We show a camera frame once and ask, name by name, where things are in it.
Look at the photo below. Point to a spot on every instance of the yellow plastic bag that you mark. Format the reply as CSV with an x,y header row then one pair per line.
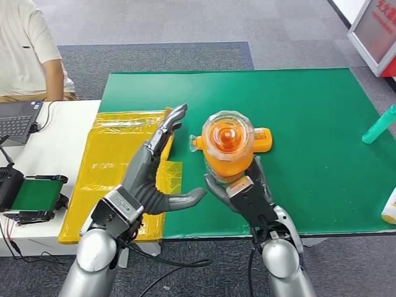
x,y
105,164

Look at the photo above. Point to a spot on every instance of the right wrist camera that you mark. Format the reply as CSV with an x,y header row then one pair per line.
x,y
250,205

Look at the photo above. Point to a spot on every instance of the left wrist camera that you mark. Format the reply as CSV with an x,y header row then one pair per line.
x,y
118,209

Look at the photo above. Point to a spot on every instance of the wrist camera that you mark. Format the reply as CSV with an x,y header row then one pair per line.
x,y
118,209
250,205

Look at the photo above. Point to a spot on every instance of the person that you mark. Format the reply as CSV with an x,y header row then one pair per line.
x,y
24,49

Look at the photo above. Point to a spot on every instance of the red and white sign stand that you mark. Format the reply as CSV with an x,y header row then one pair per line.
x,y
374,32

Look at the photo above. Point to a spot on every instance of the grey laptop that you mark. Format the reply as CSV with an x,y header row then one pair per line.
x,y
15,123

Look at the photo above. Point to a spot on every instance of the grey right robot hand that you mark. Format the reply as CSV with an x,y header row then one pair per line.
x,y
216,190

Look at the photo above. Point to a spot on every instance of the small green belt conveyor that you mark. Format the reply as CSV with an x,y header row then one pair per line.
x,y
37,194

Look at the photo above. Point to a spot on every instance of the black fan box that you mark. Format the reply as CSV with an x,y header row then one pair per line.
x,y
9,186

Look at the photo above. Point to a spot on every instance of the green table mat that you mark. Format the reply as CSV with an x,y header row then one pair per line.
x,y
278,102

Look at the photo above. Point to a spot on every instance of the orange bottle with clear cap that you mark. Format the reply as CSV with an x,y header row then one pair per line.
x,y
262,141
227,160

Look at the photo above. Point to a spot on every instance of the clear plastic hand cover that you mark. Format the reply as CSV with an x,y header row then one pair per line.
x,y
265,180

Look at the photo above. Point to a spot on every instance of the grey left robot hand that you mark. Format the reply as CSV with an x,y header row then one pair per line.
x,y
142,172

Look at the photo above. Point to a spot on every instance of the white bottle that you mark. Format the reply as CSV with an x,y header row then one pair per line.
x,y
390,209

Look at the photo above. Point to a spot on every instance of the teal bottle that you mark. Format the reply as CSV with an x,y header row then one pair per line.
x,y
379,125

